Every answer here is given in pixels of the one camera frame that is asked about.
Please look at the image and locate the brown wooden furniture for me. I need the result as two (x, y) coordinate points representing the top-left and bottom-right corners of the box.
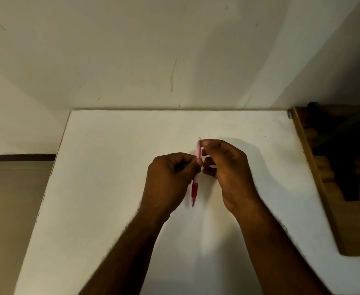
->
(288, 104), (360, 256)

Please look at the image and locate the person's left forearm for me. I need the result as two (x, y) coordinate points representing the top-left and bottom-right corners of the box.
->
(79, 209), (171, 295)

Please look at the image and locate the person's right forearm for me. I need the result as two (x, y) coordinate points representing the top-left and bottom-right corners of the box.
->
(235, 200), (333, 295)

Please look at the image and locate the pink pen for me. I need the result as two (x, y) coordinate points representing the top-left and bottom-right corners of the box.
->
(191, 137), (203, 208)

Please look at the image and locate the person's left hand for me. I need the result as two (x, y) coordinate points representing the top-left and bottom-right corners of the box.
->
(138, 152), (204, 220)

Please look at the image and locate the person's right hand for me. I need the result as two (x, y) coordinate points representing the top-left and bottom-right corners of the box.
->
(200, 139), (262, 217)

